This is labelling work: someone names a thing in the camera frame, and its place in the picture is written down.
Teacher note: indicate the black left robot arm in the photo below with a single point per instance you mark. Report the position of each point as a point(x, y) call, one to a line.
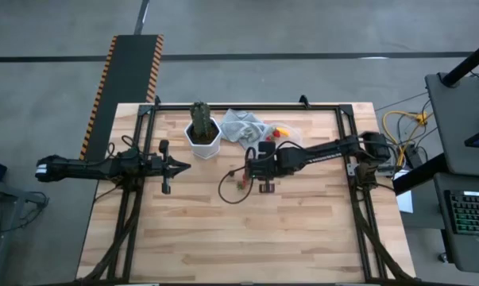
point(84, 170)

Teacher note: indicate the dark grey desk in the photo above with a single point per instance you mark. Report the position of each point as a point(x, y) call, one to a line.
point(469, 250)

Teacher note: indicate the small yellow orange pepper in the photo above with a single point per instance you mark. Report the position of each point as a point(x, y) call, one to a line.
point(283, 131)

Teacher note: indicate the black diagonal beam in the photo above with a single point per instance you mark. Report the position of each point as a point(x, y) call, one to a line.
point(416, 175)

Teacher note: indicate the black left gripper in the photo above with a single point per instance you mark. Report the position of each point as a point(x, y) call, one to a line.
point(163, 167)

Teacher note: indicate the grey waffle cloth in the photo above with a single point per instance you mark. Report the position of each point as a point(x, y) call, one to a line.
point(235, 127)

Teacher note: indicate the green cactus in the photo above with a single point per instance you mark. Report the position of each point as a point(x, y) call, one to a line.
point(200, 119)

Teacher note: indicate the brown potting soil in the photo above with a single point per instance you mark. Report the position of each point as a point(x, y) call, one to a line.
point(213, 134)

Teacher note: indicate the grey metal stand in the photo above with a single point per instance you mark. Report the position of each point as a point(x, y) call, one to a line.
point(1, 194)

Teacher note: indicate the black hazard-striped floor ramp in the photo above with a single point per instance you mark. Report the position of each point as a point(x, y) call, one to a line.
point(132, 67)

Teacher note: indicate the white paper sheet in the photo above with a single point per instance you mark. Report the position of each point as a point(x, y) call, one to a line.
point(406, 204)

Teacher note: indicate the black aluminium table frame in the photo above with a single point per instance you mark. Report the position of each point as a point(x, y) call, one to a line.
point(243, 107)

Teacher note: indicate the clear plastic tupperware container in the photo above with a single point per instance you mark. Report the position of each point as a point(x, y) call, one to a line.
point(292, 137)

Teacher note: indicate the black power strip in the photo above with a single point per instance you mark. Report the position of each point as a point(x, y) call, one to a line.
point(413, 155)

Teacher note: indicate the white hexagonal plant pot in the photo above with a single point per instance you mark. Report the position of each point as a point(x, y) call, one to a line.
point(203, 150)

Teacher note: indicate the grey desk top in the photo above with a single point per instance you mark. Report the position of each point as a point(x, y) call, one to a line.
point(457, 119)

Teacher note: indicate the desk caster wheel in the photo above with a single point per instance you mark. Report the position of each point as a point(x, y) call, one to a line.
point(442, 257)

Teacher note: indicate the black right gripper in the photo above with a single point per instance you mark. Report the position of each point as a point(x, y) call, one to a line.
point(265, 167)

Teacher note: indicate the black table clamp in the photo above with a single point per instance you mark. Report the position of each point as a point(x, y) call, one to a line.
point(303, 100)
point(157, 100)

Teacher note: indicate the backlit black keyboard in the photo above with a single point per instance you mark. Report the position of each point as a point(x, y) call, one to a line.
point(471, 212)

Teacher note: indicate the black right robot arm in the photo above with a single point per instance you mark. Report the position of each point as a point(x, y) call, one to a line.
point(330, 153)

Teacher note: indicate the black pole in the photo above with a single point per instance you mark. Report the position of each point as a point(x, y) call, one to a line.
point(465, 63)

